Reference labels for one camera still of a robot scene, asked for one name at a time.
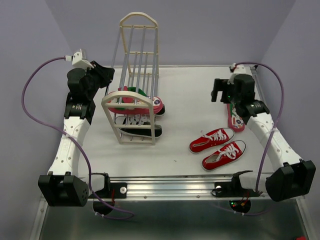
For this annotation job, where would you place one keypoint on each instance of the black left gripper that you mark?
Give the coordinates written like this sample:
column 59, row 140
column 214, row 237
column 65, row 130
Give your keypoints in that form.
column 106, row 74

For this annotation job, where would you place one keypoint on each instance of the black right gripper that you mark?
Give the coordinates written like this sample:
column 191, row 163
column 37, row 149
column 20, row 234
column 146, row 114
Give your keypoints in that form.
column 219, row 86

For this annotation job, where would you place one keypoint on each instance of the beige chrome shoe shelf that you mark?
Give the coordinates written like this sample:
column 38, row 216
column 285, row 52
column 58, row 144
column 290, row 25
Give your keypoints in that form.
column 139, row 35

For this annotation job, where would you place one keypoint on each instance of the pink flip-flop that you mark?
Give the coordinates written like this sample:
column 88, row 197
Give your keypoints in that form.
column 234, row 121
column 134, row 102

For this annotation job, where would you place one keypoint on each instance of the black sneaker white laces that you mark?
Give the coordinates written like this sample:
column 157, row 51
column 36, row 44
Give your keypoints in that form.
column 140, row 120

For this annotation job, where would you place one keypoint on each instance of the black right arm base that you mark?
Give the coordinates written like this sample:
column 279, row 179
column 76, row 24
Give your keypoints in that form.
column 238, row 194

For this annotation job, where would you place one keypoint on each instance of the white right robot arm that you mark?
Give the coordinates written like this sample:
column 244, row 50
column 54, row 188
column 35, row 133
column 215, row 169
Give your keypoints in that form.
column 292, row 176

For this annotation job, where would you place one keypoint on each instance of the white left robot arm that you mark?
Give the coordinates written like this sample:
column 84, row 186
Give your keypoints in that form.
column 61, row 186

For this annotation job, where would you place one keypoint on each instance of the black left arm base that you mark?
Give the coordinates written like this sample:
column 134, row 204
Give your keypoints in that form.
column 106, row 189

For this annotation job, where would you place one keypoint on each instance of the red sneaker upper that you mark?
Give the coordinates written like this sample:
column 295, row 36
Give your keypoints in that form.
column 217, row 137

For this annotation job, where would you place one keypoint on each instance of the red sneaker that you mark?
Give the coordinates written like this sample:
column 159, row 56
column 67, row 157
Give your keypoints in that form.
column 217, row 137
column 227, row 154

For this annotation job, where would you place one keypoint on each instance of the red sneaker lower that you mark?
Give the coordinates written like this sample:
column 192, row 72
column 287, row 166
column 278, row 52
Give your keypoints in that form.
column 227, row 154

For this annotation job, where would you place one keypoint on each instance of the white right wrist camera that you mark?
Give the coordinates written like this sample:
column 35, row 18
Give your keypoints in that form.
column 236, row 69

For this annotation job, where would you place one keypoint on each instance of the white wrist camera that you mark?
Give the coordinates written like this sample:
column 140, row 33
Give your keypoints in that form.
column 79, row 60
column 236, row 69

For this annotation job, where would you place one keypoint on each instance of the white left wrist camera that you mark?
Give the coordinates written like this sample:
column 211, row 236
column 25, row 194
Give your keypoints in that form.
column 79, row 60

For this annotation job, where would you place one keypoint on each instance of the aluminium mounting rail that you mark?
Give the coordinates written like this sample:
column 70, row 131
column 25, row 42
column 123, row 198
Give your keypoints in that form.
column 168, row 189

